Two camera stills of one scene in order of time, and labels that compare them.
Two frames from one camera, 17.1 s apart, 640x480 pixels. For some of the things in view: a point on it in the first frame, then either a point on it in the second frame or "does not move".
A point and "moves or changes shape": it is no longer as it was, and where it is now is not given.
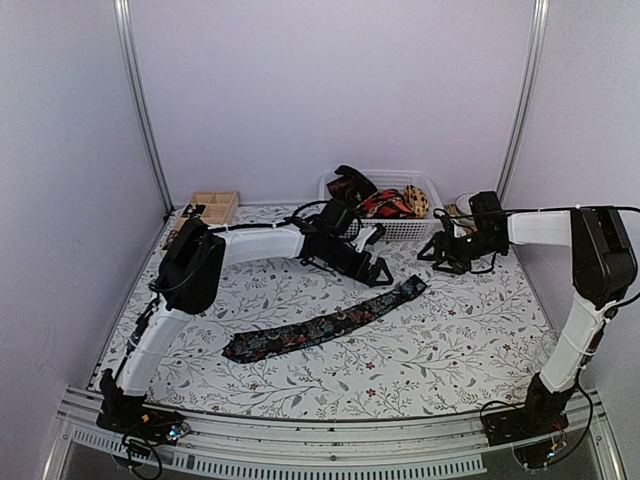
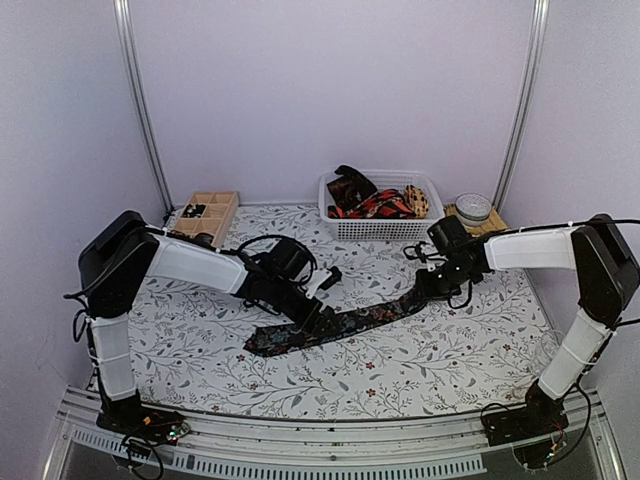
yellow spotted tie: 416,200 does not move
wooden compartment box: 220,207 does not move
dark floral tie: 265,340 moves or changes shape
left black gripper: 362,272 -> 301,322
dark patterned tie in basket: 352,186 does not move
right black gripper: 441,239 -> 427,292
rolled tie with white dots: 193,211 does not move
